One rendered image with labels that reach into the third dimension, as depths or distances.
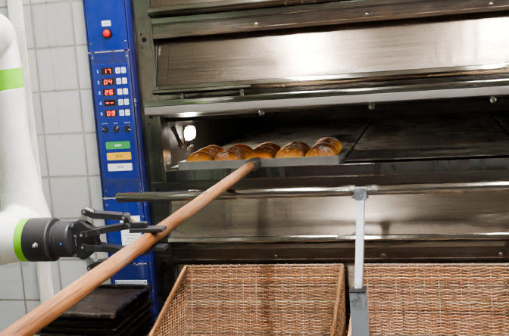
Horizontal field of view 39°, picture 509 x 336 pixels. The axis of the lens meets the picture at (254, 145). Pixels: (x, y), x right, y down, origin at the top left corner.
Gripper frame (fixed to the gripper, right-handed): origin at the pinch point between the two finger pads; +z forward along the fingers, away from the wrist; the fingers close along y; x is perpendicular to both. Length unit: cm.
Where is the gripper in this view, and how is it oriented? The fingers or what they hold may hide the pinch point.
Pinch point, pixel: (149, 238)
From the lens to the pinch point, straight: 150.0
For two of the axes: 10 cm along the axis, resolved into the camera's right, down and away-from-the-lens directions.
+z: 9.7, -0.4, -2.2
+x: -2.1, 1.3, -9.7
